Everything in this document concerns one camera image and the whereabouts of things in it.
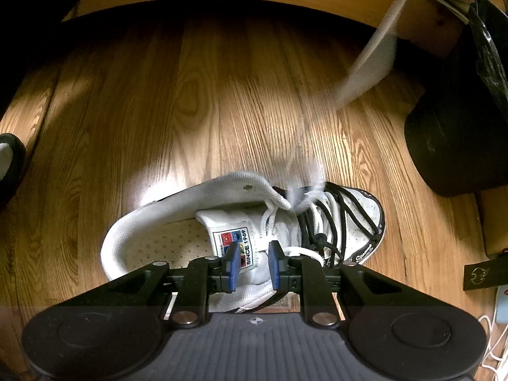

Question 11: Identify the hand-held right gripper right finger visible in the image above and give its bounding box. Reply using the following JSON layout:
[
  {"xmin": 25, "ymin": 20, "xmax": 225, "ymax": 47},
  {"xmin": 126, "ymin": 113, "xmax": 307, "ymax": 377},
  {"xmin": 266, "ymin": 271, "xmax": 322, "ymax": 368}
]
[{"xmin": 268, "ymin": 240, "xmax": 401, "ymax": 328}]

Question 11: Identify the black shoelace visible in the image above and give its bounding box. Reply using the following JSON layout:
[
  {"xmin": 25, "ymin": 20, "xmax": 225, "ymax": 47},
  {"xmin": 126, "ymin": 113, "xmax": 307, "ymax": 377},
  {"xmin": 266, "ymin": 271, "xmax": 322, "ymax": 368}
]
[{"xmin": 296, "ymin": 184, "xmax": 382, "ymax": 266}]

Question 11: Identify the black paper gift bag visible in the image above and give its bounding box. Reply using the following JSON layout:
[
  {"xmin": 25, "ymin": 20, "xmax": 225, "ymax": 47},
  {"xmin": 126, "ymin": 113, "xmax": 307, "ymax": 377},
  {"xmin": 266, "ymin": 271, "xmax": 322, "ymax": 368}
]
[{"xmin": 462, "ymin": 252, "xmax": 508, "ymax": 292}]

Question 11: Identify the white sneaker shoe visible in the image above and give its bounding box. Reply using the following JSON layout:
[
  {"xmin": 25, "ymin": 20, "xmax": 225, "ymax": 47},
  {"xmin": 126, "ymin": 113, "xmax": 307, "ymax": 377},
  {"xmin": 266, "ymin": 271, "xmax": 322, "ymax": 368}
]
[{"xmin": 100, "ymin": 171, "xmax": 385, "ymax": 314}]

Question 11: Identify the black trash bin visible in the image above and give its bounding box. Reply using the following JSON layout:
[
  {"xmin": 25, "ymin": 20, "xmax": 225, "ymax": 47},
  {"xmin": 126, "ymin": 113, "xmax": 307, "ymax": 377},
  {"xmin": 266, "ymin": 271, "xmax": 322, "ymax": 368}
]
[{"xmin": 404, "ymin": 20, "xmax": 508, "ymax": 198}]

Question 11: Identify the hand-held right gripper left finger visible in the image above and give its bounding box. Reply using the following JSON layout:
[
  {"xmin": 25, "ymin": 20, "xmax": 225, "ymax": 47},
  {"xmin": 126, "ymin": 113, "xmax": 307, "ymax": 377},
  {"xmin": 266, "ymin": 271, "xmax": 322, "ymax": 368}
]
[{"xmin": 104, "ymin": 241, "xmax": 242, "ymax": 329}]

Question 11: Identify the black and grey slipper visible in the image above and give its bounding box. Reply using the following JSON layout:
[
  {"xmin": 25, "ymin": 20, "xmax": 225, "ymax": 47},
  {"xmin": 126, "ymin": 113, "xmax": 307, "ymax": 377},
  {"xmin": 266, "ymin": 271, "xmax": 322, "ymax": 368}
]
[{"xmin": 0, "ymin": 133, "xmax": 26, "ymax": 207}]

